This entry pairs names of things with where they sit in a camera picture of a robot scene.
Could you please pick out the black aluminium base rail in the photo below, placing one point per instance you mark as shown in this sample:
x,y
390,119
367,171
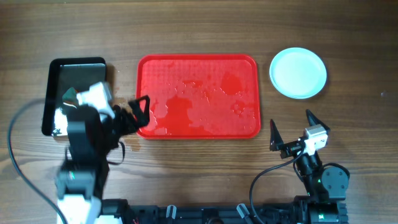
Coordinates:
x,y
217,214

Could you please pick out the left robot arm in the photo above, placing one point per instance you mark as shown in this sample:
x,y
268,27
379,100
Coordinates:
x,y
82,176

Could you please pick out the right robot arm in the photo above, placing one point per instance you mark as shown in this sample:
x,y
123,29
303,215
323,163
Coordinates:
x,y
325,184

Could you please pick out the green orange sponge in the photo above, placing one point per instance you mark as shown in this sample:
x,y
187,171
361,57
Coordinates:
x,y
69,97

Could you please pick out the black water tray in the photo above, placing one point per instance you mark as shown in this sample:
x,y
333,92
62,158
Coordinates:
x,y
66,73

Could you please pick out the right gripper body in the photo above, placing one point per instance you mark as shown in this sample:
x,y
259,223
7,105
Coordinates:
x,y
292,147

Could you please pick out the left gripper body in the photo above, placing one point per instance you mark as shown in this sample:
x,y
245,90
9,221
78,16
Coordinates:
x,y
123,116

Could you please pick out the light blue plate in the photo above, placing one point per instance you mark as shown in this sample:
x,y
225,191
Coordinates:
x,y
298,73

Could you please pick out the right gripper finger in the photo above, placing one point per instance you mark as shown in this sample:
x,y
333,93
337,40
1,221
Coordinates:
x,y
276,141
313,120

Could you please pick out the red plastic tray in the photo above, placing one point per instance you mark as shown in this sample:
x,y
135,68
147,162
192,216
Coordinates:
x,y
200,96

